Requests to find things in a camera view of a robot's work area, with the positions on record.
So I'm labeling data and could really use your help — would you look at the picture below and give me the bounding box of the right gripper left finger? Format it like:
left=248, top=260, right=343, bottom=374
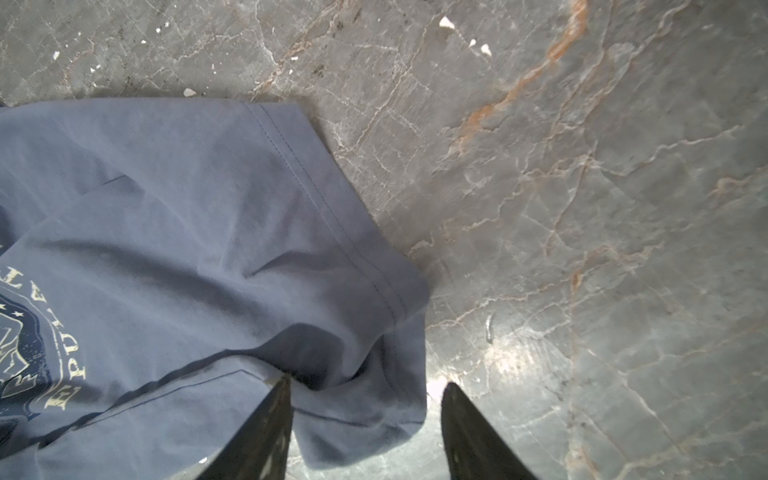
left=197, top=375, right=293, bottom=480

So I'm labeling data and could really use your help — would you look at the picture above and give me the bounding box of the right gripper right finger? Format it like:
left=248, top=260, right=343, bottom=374
left=440, top=382, right=536, bottom=480

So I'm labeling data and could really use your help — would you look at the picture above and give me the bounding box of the blue-grey tank top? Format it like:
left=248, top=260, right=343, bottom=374
left=1, top=98, right=429, bottom=479

